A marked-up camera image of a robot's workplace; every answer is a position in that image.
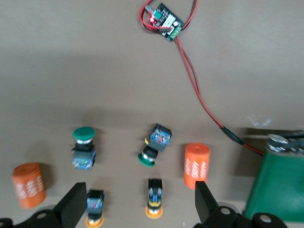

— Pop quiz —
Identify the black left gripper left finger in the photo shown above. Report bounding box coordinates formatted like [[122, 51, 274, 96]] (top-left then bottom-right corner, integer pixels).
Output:
[[14, 182, 87, 228]]

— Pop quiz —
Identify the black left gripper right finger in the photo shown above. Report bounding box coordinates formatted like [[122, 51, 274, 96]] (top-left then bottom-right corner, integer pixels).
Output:
[[193, 180, 288, 228]]

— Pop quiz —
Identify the yellow mushroom push button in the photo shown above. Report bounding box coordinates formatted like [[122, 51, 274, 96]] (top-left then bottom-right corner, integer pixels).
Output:
[[144, 178, 164, 219], [85, 189, 105, 228]]

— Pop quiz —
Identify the orange cylinder white print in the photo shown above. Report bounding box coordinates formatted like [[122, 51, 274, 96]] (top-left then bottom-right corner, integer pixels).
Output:
[[183, 142, 211, 190], [11, 162, 47, 209]]

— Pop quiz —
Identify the green mushroom push button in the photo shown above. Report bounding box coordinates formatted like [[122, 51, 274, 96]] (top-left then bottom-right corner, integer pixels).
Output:
[[137, 123, 173, 168], [71, 127, 97, 171]]

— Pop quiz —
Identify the green conveyor belt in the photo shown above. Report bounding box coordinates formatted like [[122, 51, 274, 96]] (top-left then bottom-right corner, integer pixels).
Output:
[[243, 128, 304, 223]]

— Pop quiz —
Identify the small black controller circuit board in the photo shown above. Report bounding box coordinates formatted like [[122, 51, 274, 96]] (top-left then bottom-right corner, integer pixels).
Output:
[[145, 2, 185, 43]]

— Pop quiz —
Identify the red black motor wire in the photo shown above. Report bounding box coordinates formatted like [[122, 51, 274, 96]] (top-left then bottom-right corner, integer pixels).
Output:
[[175, 38, 266, 156]]

